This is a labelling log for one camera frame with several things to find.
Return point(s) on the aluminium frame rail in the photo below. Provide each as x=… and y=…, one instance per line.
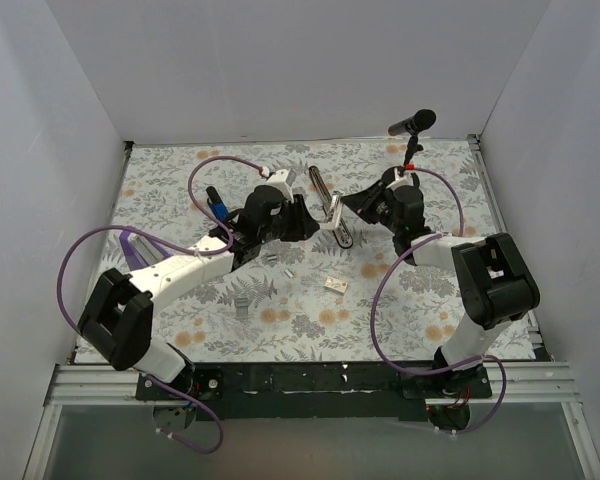
x=527, y=382

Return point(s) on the black microphone on stand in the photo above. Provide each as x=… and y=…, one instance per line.
x=421, y=121

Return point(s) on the blue stapler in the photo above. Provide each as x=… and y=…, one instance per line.
x=216, y=204

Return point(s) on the floral table mat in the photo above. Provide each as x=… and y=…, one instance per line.
x=402, y=312

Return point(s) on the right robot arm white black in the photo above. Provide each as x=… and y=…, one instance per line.
x=495, y=284

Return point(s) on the purple stapler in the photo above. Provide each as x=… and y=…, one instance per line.
x=141, y=251

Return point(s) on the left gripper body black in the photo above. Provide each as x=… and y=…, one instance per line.
x=296, y=220

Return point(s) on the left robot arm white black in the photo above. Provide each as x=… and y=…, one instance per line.
x=118, y=317

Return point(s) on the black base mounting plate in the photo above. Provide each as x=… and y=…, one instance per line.
x=299, y=390

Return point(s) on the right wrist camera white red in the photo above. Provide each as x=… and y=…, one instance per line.
x=397, y=176

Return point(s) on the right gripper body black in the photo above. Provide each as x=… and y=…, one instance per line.
x=372, y=198

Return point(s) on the small staple box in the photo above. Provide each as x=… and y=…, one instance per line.
x=336, y=285

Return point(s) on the grey staple strip stack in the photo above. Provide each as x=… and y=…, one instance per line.
x=242, y=307

